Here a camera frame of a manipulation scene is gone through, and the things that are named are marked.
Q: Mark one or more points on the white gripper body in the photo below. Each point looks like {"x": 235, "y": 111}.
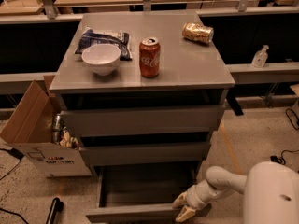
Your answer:
{"x": 195, "y": 196}

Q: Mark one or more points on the grey drawer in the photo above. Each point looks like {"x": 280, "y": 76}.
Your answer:
{"x": 151, "y": 153}
{"x": 133, "y": 121}
{"x": 138, "y": 192}

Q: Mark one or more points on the gold can lying down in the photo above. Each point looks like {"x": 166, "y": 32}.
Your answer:
{"x": 197, "y": 32}

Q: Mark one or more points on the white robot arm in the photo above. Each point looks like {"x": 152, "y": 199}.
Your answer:
{"x": 270, "y": 190}

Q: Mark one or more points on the black power strip right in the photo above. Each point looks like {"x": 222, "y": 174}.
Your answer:
{"x": 275, "y": 159}

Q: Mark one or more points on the red cola can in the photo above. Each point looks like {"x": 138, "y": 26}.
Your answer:
{"x": 149, "y": 57}

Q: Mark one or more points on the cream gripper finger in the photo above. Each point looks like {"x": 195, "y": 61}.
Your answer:
{"x": 185, "y": 214}
{"x": 180, "y": 200}

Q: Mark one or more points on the grey middle drawer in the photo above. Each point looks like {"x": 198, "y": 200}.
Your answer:
{"x": 151, "y": 153}

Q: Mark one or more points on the open cardboard box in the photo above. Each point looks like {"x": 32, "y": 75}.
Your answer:
{"x": 29, "y": 130}

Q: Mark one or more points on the white bowl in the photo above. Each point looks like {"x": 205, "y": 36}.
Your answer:
{"x": 102, "y": 59}

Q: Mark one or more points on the blue white snack bag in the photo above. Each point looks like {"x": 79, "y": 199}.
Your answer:
{"x": 119, "y": 39}

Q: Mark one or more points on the black device bottom left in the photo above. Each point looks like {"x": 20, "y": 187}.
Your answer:
{"x": 56, "y": 206}

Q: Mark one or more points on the grey drawer cabinet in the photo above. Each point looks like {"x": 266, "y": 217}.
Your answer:
{"x": 189, "y": 75}

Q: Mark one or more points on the grey bottom drawer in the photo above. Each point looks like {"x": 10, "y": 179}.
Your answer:
{"x": 138, "y": 192}

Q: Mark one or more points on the clear sanitizer bottle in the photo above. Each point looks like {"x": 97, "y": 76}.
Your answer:
{"x": 260, "y": 57}

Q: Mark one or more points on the silver can in box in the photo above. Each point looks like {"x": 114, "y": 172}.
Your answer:
{"x": 56, "y": 128}

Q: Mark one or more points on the grey top drawer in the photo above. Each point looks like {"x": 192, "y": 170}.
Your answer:
{"x": 133, "y": 121}

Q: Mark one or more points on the black power adapter left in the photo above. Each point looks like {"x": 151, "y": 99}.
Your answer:
{"x": 16, "y": 154}

